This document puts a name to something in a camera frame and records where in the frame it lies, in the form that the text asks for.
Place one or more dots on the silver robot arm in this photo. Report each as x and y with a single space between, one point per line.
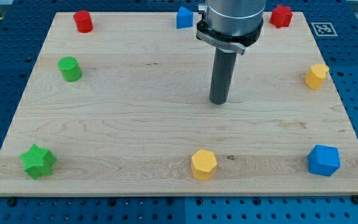
230 25

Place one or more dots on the green cylinder block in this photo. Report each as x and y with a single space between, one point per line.
70 69

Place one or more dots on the red cylinder block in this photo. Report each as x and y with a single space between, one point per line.
83 21

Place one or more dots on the yellow heart block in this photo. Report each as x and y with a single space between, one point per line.
316 76

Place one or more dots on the white fiducial marker tag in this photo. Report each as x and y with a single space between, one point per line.
324 29

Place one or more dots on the yellow hexagon block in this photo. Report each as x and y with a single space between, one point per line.
203 164

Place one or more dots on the green star block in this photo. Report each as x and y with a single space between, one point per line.
38 161

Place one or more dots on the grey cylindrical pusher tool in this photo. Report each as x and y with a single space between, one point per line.
223 68

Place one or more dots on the wooden board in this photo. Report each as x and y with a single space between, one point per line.
130 125

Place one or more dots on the red star block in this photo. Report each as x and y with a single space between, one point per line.
281 16

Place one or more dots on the blue cube block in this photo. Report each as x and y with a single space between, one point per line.
323 160

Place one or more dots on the blue triangular block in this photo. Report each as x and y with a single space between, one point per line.
184 18

